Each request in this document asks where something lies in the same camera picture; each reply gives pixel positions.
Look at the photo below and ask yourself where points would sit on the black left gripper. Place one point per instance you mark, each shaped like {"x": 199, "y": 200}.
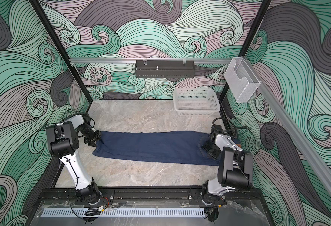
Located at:
{"x": 91, "y": 142}

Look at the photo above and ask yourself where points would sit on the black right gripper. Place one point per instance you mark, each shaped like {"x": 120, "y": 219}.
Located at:
{"x": 213, "y": 154}

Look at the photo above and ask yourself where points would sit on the dark blue denim trousers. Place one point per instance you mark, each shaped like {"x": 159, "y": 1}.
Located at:
{"x": 179, "y": 147}

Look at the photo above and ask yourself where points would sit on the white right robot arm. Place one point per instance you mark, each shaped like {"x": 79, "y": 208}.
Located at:
{"x": 235, "y": 171}

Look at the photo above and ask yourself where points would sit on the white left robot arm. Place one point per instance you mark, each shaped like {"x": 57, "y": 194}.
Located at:
{"x": 63, "y": 142}

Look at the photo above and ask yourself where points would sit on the white perforated plastic basket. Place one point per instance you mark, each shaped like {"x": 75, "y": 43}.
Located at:
{"x": 201, "y": 101}

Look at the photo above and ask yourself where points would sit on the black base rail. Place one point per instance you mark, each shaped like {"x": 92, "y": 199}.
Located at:
{"x": 116, "y": 195}

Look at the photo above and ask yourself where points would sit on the black corner frame post right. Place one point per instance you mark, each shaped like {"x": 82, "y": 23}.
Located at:
{"x": 250, "y": 37}

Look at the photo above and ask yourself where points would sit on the black corner frame post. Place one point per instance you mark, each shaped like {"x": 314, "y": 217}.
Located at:
{"x": 250, "y": 37}
{"x": 51, "y": 31}

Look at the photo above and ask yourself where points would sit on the white slotted cable duct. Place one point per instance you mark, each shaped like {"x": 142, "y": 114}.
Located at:
{"x": 126, "y": 212}

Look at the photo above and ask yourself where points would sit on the clear plastic wall bin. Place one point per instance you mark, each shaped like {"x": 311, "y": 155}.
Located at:
{"x": 241, "y": 79}

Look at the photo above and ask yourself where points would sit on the aluminium back wall rail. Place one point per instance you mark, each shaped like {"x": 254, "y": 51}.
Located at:
{"x": 115, "y": 60}

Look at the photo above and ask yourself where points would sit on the aluminium wall rail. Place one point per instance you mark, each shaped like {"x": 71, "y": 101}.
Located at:
{"x": 115, "y": 60}
{"x": 300, "y": 140}

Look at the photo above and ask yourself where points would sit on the black perforated wall tray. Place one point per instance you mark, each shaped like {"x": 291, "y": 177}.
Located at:
{"x": 165, "y": 69}

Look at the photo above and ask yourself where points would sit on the aluminium right wall rail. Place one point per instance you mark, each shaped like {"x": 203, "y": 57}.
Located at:
{"x": 300, "y": 140}

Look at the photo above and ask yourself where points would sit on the black corner frame post left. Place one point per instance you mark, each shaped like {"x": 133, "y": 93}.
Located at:
{"x": 51, "y": 31}

